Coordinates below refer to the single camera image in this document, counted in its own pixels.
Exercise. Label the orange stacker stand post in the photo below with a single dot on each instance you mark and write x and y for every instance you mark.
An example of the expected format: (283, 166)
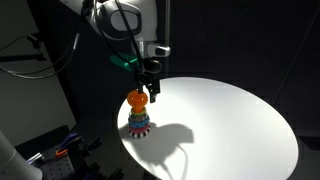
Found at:
(137, 110)

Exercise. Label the black clamp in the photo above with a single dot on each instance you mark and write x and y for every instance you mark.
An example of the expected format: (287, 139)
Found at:
(91, 146)

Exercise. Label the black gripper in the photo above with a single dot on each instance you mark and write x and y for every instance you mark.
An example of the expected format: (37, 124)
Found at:
(150, 71)

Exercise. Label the white cylinder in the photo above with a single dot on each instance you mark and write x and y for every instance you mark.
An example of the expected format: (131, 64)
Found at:
(16, 160)

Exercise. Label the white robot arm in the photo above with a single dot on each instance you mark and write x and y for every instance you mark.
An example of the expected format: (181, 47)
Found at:
(146, 20)

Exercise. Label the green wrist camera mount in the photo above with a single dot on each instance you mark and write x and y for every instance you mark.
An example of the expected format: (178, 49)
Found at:
(123, 61)

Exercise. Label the grey perforated breadboard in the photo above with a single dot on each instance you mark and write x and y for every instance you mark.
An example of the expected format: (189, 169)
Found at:
(56, 170)

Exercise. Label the silver purple tool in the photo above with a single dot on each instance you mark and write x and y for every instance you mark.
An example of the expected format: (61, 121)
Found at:
(35, 158)

